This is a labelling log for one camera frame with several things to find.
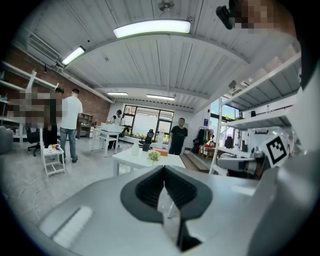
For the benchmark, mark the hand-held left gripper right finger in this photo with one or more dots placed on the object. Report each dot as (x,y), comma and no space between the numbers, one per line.
(220,212)

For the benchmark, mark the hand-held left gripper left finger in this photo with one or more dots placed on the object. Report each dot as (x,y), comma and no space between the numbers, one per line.
(100,212)

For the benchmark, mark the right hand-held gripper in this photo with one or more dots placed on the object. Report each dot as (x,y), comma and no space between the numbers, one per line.
(276,150)

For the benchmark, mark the white vase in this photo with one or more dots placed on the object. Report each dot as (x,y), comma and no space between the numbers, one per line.
(135,150)

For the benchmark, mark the yellow and peach flowers bouquet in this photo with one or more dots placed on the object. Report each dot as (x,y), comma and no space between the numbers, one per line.
(153,155)

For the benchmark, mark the wooden crates with goods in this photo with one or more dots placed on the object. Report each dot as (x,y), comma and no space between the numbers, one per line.
(206,151)

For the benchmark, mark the wooden platform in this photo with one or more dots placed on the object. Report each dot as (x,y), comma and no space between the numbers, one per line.
(193,162)

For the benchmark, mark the clothes rack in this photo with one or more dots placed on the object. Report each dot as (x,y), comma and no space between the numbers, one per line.
(203,137)

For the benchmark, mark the white shelf unit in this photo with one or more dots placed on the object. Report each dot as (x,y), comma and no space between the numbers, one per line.
(260,120)

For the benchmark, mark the white table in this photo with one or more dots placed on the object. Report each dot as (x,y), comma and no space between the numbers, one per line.
(132,160)

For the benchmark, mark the orange box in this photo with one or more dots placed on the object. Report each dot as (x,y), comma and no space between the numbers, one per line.
(160,152)

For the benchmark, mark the white side cart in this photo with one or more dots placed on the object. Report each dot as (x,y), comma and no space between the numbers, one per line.
(53,155)

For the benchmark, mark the purple toy vegetable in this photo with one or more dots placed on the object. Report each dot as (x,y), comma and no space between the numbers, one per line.
(58,148)

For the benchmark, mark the white work bench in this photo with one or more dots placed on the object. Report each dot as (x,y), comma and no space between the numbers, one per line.
(106,133)

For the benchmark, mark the black square box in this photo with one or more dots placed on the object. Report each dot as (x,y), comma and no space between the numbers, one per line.
(145,147)

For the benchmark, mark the black office chair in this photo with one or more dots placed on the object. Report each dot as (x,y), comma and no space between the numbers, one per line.
(148,137)
(32,140)

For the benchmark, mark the wooden cabinet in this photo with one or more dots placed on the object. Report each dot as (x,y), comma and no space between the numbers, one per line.
(85,125)

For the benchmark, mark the large dark-framed window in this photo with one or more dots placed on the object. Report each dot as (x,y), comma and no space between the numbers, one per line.
(147,122)

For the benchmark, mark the long ceiling light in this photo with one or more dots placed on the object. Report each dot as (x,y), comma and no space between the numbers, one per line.
(160,97)
(152,28)
(117,93)
(73,55)

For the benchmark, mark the grey beanbag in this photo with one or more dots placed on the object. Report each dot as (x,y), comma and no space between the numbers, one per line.
(5,140)

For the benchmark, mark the ceiling fan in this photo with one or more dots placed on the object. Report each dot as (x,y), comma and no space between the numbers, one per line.
(166,5)

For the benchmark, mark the black head-worn camera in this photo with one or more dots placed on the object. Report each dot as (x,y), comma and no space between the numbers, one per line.
(225,16)

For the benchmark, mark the white wall shelves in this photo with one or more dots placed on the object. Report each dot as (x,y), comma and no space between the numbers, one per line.
(22,80)

